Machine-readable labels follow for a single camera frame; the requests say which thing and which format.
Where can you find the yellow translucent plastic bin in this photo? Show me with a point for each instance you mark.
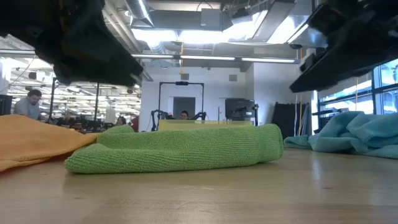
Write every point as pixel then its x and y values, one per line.
pixel 186 125

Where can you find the orange microfiber towel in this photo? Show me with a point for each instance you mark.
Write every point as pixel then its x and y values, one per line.
pixel 31 140

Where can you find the person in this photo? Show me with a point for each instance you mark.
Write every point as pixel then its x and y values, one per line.
pixel 28 107
pixel 121 121
pixel 184 115

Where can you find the light blue microfiber towel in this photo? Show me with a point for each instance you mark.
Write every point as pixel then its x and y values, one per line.
pixel 357 133

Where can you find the black desk monitor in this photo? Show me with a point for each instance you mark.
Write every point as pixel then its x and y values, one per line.
pixel 5 104

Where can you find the green microfiber towel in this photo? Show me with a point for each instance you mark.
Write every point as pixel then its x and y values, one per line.
pixel 174 149

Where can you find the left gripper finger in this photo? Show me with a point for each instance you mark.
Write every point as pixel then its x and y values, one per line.
pixel 99 65

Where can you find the black equipment cabinet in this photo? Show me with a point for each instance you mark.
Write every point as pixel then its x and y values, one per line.
pixel 239 109

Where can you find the black perforated crate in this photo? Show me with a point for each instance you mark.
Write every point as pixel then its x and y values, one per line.
pixel 325 121

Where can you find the black background robot arm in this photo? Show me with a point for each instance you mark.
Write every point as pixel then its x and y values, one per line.
pixel 157 116
pixel 200 115

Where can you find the black camera stand frame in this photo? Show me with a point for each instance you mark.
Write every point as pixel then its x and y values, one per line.
pixel 181 83
pixel 97 102

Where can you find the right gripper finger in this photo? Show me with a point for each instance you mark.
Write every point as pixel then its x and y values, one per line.
pixel 348 65

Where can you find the black fabric panel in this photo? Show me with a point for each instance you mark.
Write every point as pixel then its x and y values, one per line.
pixel 286 121

